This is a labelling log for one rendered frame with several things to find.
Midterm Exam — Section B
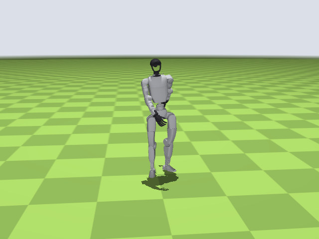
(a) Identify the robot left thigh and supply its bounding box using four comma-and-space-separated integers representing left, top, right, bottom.
163, 112, 177, 146

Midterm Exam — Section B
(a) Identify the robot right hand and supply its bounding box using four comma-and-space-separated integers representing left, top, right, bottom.
153, 110, 167, 126

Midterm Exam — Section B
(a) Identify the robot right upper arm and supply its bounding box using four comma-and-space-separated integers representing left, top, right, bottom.
141, 78, 152, 101

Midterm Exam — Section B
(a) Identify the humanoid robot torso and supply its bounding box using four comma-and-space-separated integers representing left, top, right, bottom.
148, 74, 168, 120

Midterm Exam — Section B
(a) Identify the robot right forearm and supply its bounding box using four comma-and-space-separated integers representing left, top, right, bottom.
145, 96, 156, 115

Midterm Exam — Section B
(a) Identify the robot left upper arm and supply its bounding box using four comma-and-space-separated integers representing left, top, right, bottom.
166, 75, 173, 95

